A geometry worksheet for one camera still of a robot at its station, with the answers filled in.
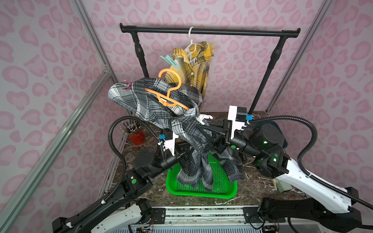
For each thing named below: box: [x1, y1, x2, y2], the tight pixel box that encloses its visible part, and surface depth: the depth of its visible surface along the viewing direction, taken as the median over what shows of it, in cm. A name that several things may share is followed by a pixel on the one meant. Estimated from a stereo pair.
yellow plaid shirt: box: [164, 41, 215, 98], surface depth 66 cm
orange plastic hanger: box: [144, 68, 190, 111], surface depth 41 cm
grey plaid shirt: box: [108, 78, 245, 192], surface depth 46 cm
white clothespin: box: [195, 114, 214, 125], surface depth 42 cm
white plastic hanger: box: [184, 26, 205, 67], surface depth 62 cm
